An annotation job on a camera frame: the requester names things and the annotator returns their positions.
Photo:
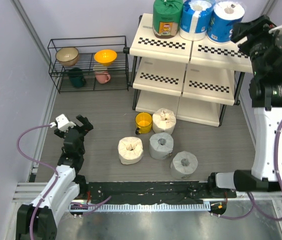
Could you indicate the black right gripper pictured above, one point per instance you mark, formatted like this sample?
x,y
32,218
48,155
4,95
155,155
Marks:
x,y
242,29

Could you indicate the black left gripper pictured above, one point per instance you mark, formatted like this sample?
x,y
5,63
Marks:
x,y
87,127

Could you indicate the white roll blue base wrap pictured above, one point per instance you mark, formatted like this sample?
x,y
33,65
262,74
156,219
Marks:
x,y
225,14

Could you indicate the blue striped plastic-wrapped roll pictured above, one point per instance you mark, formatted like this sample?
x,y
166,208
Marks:
x,y
195,19

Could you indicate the green paper towel roll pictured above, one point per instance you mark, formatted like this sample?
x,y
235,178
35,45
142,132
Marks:
x,y
166,18

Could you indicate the cream roll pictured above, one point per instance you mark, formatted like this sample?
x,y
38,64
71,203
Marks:
x,y
130,150
164,121

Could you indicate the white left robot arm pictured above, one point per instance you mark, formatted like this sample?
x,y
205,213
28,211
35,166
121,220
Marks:
x,y
40,218

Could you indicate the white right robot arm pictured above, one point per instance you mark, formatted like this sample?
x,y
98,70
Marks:
x,y
266,172

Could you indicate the cream three-tier shelf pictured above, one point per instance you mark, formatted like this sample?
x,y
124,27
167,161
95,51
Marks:
x,y
196,80

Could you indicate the dark green mug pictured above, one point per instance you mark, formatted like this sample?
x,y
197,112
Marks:
x,y
76,77

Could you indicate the cream wrapped roll front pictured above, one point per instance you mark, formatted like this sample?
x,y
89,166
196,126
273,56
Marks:
x,y
130,150

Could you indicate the pink mug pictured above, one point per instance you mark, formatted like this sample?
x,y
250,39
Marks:
x,y
101,73

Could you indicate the yellow mug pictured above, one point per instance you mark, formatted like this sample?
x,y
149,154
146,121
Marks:
x,y
143,123

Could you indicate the beige ceramic bowl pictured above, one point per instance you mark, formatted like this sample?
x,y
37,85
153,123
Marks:
x,y
67,56

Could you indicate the orange bowl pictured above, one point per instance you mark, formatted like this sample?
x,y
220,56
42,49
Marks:
x,y
105,57

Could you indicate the grey wrapped roll rear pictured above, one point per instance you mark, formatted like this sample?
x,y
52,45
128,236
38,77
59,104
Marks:
x,y
161,146

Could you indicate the grey wrapped roll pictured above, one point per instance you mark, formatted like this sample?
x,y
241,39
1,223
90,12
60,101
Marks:
x,y
183,165
161,146

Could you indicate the grey wrapped roll front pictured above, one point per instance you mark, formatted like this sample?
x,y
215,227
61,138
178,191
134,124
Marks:
x,y
183,165

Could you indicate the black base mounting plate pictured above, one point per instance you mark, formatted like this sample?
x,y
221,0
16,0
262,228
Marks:
x,y
155,192

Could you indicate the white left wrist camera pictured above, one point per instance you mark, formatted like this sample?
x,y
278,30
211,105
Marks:
x,y
63,123

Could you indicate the black wire rack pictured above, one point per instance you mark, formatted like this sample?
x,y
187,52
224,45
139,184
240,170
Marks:
x,y
87,47

